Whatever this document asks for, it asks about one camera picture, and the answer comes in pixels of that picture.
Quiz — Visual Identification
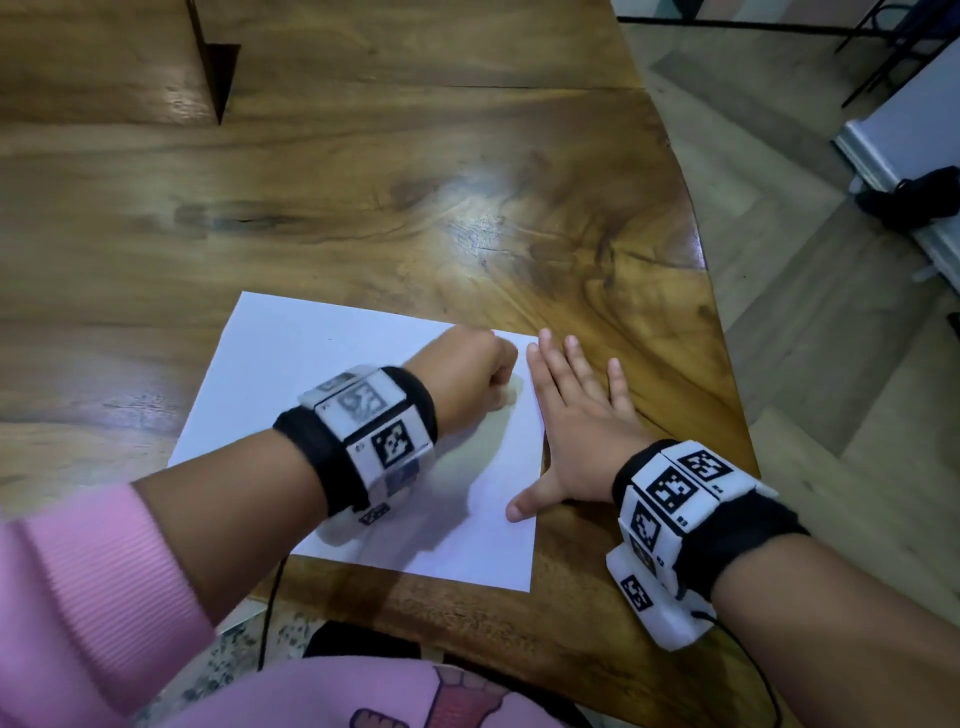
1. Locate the person's left hand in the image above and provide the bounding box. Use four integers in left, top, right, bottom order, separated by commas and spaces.
403, 324, 523, 442

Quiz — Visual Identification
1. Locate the person's right hand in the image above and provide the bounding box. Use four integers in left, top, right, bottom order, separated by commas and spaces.
505, 327, 663, 525

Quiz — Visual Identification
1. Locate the person's left forearm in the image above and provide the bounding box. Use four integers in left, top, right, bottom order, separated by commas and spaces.
133, 427, 331, 625

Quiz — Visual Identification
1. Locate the person's right forearm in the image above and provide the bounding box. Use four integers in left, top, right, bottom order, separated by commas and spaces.
708, 532, 960, 728

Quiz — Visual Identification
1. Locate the black wristband with marker blocks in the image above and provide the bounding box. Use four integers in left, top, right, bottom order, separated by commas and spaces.
605, 438, 811, 652
272, 364, 441, 546

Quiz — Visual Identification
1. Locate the white paper sheet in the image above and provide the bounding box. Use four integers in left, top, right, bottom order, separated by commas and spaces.
168, 291, 547, 594

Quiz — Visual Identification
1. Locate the black bag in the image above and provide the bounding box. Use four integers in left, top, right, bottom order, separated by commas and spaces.
855, 165, 960, 232

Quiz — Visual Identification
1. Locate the pink sweater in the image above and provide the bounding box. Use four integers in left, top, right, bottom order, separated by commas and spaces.
0, 483, 579, 728

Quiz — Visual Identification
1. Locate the thin black cable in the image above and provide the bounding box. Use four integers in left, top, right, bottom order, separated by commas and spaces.
690, 610, 786, 728
257, 555, 290, 673

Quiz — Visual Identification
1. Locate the black metal chair frame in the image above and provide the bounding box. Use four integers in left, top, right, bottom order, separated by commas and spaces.
618, 0, 960, 108

